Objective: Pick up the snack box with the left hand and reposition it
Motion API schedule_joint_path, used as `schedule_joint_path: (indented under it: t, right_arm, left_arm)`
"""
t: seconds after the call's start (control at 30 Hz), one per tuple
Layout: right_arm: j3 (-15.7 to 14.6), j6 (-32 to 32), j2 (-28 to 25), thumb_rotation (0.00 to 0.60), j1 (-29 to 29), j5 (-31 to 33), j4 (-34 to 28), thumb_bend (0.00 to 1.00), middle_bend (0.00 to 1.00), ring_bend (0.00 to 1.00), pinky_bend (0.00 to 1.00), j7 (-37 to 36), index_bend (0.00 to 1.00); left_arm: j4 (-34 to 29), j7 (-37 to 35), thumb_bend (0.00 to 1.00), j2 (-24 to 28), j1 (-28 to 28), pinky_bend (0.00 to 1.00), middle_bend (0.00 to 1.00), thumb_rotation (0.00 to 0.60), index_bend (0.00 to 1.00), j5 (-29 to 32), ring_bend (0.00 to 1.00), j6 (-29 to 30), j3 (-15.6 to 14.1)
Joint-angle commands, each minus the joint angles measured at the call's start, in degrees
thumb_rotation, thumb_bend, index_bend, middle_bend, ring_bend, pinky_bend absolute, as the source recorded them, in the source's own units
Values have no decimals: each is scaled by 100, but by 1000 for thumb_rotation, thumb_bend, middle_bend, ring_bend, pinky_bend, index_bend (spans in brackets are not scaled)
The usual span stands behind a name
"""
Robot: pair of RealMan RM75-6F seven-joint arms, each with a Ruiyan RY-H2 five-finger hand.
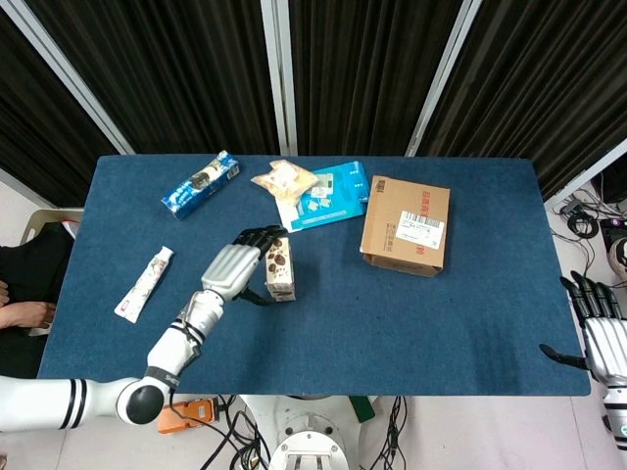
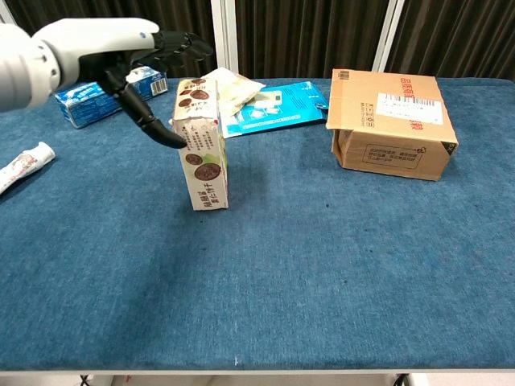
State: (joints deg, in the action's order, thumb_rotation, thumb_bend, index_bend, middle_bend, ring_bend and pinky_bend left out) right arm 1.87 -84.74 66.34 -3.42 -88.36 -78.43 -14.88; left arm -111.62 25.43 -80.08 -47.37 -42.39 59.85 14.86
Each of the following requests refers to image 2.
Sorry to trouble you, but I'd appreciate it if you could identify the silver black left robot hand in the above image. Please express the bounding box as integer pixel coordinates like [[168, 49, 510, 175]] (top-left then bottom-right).
[[34, 18, 214, 150]]

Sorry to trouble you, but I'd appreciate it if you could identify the red white snack packet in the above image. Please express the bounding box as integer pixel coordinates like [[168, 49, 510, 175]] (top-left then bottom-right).
[[167, 77, 230, 211]]

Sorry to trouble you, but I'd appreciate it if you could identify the blue cookie box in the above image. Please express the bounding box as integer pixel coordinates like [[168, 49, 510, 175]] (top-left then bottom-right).
[[54, 66, 169, 129]]

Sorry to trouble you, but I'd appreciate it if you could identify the brown cardboard shipping box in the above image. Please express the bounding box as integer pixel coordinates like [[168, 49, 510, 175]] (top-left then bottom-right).
[[325, 68, 459, 182]]

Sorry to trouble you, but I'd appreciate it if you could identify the beige snack bag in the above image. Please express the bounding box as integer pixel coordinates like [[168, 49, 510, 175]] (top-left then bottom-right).
[[200, 67, 266, 117]]

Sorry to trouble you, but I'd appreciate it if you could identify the white toothpaste tube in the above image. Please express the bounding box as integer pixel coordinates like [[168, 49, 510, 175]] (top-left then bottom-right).
[[0, 141, 56, 196]]

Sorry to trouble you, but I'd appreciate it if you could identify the blue white flat package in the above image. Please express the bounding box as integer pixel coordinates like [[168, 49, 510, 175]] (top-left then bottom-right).
[[220, 81, 330, 140]]

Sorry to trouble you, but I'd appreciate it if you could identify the blue table cloth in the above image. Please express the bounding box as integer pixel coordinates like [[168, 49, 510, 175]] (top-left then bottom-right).
[[0, 76, 515, 373]]

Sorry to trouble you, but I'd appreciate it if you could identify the white frame post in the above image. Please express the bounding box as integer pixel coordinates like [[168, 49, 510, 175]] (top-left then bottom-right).
[[0, 0, 19, 25], [211, 0, 238, 80], [372, 0, 406, 73]]

